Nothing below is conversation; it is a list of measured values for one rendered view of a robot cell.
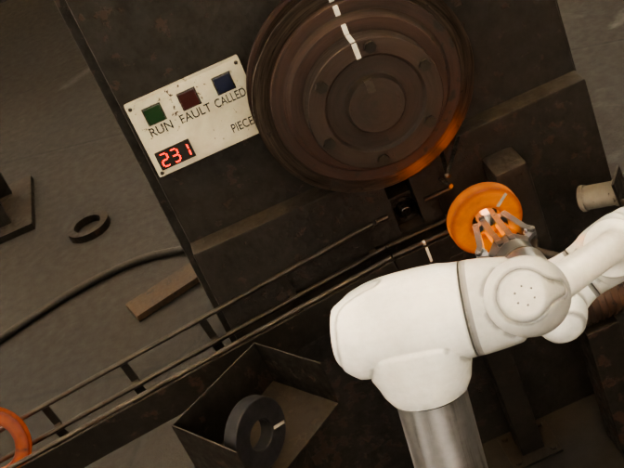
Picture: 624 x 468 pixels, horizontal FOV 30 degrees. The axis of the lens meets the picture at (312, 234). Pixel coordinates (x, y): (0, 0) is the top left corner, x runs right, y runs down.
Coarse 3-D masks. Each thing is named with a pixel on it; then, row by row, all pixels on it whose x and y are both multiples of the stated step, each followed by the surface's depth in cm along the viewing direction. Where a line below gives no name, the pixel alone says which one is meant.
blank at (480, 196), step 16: (464, 192) 234; (480, 192) 232; (496, 192) 233; (512, 192) 235; (464, 208) 233; (480, 208) 234; (496, 208) 235; (512, 208) 236; (448, 224) 236; (464, 224) 235; (464, 240) 237
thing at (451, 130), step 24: (312, 0) 227; (336, 0) 228; (432, 0) 233; (288, 24) 228; (456, 24) 236; (264, 48) 229; (456, 48) 239; (264, 72) 232; (264, 96) 234; (264, 120) 237; (456, 120) 246; (288, 168) 243; (408, 168) 249
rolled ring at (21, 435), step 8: (0, 408) 265; (0, 416) 263; (8, 416) 263; (16, 416) 265; (0, 424) 264; (8, 424) 264; (16, 424) 264; (24, 424) 266; (16, 432) 264; (24, 432) 264; (16, 440) 264; (24, 440) 264; (16, 448) 265; (24, 448) 265; (16, 456) 265; (24, 456) 265; (8, 464) 266
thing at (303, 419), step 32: (256, 352) 251; (224, 384) 245; (256, 384) 252; (288, 384) 252; (320, 384) 242; (192, 416) 240; (224, 416) 247; (288, 416) 245; (320, 416) 241; (192, 448) 237; (224, 448) 226; (288, 448) 237
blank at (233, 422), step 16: (240, 400) 231; (256, 400) 230; (272, 400) 234; (240, 416) 227; (256, 416) 231; (272, 416) 234; (240, 432) 227; (272, 432) 235; (240, 448) 227; (256, 448) 234; (272, 448) 235; (256, 464) 231; (272, 464) 235
